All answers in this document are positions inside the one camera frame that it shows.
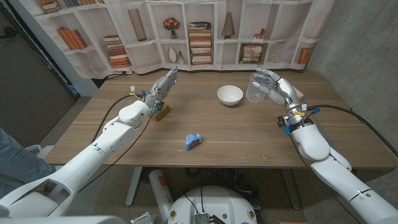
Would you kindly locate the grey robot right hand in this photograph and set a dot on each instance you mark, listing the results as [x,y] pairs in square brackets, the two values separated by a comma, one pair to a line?
[287,93]

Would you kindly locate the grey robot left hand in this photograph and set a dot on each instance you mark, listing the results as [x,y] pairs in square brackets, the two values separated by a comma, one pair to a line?
[160,90]

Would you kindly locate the clear plastic measuring cup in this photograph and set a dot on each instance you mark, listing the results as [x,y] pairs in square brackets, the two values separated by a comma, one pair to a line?
[255,93]

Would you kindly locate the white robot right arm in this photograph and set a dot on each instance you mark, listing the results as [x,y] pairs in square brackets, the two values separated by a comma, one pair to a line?
[311,143]

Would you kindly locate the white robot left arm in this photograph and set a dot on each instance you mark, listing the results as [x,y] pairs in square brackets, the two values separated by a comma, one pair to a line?
[115,137]

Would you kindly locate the beige jewelry box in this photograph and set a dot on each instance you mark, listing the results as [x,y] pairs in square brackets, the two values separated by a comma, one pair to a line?
[300,93]

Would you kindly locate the brown wooden block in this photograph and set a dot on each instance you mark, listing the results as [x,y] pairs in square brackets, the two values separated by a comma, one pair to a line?
[163,112]

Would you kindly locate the white ceramic bowl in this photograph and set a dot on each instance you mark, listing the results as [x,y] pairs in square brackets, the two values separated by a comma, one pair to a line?
[230,95]

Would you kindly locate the printed bookshelf backdrop cloth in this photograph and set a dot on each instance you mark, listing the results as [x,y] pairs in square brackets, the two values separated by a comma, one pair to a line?
[140,56]

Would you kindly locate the white roll with orange label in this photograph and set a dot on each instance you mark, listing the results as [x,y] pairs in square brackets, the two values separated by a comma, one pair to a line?
[160,193]

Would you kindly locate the white domed robot torso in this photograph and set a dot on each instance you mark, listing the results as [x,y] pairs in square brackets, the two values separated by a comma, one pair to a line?
[217,202]

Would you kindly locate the orange flat object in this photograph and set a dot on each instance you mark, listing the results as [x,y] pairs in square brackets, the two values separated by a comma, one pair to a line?
[292,222]

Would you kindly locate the metal finned module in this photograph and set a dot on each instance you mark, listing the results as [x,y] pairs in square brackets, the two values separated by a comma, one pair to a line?
[201,218]

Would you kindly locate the light grey chair base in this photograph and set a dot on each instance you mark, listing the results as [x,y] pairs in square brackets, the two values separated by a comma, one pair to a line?
[34,149]

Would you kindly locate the person's leg in jeans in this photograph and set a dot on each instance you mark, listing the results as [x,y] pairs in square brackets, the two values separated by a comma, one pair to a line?
[18,168]

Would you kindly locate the blue toy camera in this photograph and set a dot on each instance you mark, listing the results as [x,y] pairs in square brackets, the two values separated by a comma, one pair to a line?
[192,142]

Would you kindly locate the silver metal bracket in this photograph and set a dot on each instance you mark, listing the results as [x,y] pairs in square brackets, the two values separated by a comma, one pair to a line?
[143,218]

